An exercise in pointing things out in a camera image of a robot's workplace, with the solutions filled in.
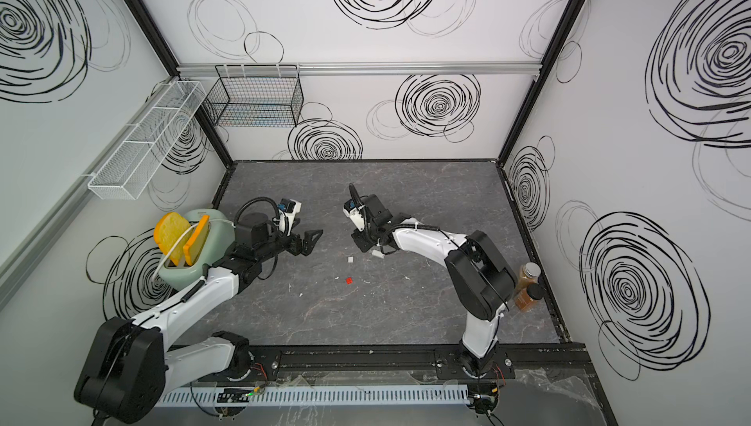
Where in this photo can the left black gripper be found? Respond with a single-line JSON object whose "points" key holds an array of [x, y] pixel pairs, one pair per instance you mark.
{"points": [[307, 246]]}

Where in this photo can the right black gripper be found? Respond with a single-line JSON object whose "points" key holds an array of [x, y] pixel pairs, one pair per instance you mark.
{"points": [[362, 244]]}

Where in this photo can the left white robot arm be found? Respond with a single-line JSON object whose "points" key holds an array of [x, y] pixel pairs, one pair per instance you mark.
{"points": [[134, 361]]}

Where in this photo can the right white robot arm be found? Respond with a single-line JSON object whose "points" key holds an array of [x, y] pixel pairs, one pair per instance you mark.
{"points": [[480, 274]]}

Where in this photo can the green toaster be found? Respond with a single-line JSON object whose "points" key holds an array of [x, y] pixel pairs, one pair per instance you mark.
{"points": [[221, 235]]}

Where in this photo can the orange toast slice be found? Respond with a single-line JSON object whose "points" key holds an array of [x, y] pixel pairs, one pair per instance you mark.
{"points": [[194, 245]]}

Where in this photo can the round yellow toast slice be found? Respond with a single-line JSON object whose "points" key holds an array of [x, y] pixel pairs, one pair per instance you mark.
{"points": [[170, 235]]}

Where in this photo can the light spice jar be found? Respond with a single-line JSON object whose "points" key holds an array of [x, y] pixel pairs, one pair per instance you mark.
{"points": [[529, 273]]}

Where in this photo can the dark orange spice jar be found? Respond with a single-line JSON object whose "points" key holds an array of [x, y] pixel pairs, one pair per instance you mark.
{"points": [[529, 296]]}

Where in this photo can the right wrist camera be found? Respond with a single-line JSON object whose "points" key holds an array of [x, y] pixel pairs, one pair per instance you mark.
{"points": [[354, 213]]}

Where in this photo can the black wire basket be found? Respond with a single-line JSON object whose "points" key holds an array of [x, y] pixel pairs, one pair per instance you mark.
{"points": [[255, 96]]}

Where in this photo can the grey slotted cable duct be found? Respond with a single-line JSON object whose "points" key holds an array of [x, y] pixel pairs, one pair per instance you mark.
{"points": [[378, 395]]}

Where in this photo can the white wire shelf basket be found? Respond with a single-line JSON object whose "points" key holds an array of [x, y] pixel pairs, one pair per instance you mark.
{"points": [[165, 137]]}

